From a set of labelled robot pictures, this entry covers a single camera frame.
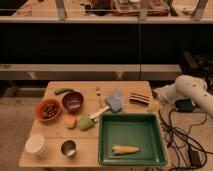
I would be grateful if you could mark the orange bowl with beans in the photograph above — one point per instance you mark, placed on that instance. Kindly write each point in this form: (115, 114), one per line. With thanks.
(47, 110)

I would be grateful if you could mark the blue cloth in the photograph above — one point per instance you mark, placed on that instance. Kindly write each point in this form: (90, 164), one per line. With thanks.
(116, 101)

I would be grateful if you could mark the wooden crate on shelf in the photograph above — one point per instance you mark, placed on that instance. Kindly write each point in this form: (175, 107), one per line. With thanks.
(133, 7)

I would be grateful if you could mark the dark purple bowl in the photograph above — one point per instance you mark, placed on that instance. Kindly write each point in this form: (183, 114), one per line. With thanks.
(73, 101)

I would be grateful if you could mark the yellow corn cob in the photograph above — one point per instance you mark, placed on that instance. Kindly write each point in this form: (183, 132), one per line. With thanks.
(122, 149)

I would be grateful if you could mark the green plastic tray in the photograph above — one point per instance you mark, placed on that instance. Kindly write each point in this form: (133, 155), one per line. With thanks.
(136, 130)

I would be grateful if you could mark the metal cup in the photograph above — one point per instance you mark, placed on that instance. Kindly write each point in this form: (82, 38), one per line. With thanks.
(68, 148)

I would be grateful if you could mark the silver fork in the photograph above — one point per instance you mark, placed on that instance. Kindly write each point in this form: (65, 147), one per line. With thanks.
(98, 93)

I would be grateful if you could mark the black power brick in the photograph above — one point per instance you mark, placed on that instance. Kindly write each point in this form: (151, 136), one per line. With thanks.
(194, 158)

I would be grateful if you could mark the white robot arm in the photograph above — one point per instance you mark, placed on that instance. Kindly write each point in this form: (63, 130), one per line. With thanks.
(188, 87)

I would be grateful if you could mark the orange fruit piece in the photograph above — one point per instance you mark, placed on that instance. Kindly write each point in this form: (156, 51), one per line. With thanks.
(70, 121)

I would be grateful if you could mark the green silicone brush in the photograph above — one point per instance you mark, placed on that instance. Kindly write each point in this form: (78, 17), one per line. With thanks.
(87, 121)

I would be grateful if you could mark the black power adapter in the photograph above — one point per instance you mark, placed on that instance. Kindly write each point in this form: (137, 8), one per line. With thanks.
(184, 105)

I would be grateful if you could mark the dark striped box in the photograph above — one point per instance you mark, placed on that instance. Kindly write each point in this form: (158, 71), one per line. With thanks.
(139, 98)

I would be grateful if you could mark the green cucumber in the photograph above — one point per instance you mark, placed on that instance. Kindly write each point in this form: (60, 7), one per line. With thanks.
(63, 90)

